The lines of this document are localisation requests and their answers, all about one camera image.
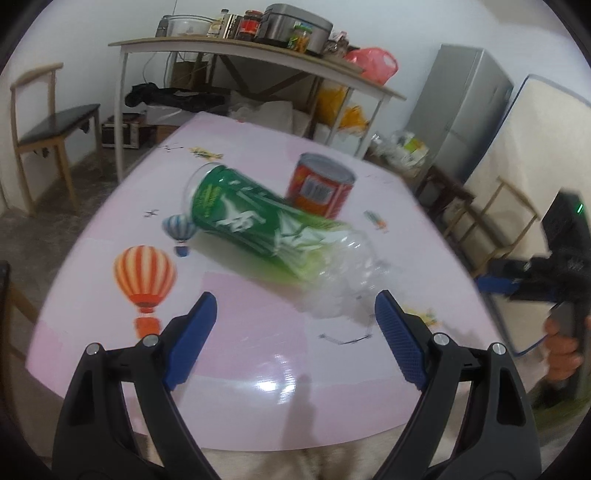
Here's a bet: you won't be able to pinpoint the pickle jar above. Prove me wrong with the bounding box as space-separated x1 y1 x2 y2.
288 24 314 52

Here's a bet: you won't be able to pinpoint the black cloth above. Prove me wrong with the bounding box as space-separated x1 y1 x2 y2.
124 82 232 112

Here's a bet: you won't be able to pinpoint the white mattress with blue edging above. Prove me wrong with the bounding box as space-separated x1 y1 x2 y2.
462 74 591 356

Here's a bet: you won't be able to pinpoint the red plastic bag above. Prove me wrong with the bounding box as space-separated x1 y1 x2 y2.
345 47 399 86

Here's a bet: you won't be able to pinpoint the silver refrigerator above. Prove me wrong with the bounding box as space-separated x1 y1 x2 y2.
405 44 514 183

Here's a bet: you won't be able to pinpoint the glass bowl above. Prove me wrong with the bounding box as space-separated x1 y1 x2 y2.
157 14 218 38

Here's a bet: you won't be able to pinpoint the red sauce jar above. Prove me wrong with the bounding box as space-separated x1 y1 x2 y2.
238 10 264 41

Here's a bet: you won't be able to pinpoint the steel rice cooker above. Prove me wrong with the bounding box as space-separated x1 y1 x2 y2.
256 4 334 57

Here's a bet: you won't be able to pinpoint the dark wooden stool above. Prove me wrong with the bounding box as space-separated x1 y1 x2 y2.
418 164 476 222

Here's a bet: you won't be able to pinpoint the red tin can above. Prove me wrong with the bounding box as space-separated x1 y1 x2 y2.
285 152 357 220

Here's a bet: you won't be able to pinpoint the light wooden chair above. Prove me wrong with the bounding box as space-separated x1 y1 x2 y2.
9 62 102 215
443 175 541 278

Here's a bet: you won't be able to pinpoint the white cushion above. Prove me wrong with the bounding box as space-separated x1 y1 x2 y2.
228 90 296 132

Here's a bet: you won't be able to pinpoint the white plastic bags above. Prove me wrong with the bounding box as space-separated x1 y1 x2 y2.
374 131 430 169

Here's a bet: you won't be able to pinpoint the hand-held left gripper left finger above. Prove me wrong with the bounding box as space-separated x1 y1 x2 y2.
52 292 219 480

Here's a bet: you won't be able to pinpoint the green label plastic bottle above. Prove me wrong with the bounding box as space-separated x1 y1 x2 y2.
185 162 393 321

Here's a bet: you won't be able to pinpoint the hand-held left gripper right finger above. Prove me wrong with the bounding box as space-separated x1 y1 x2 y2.
374 290 542 480

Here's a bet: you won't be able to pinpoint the yellow plastic bag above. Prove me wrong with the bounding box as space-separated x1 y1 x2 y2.
316 85 349 125
339 105 372 134

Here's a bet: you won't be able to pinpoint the person's right hand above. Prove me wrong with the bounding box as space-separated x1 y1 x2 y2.
542 316 585 384

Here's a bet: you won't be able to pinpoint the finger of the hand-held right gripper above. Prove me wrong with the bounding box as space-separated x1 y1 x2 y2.
475 271 523 298

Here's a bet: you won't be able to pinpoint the white side table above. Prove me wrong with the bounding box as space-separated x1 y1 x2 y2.
108 37 407 183

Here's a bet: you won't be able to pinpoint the brown cardboard box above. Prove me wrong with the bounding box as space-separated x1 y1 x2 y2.
171 60 208 90

